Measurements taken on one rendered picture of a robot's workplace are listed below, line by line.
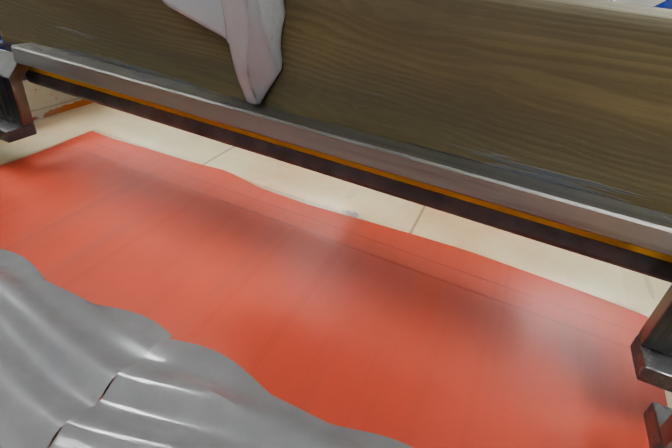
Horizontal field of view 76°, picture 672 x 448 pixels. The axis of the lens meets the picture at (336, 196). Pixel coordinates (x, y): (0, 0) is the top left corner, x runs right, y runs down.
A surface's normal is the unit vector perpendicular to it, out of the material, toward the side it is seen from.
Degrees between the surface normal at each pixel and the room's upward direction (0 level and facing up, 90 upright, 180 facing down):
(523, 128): 89
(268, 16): 90
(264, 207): 0
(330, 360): 0
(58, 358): 33
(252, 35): 108
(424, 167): 89
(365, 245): 0
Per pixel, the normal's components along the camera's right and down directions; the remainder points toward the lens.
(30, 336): -0.19, -0.56
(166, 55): -0.41, 0.42
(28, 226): 0.10, -0.85
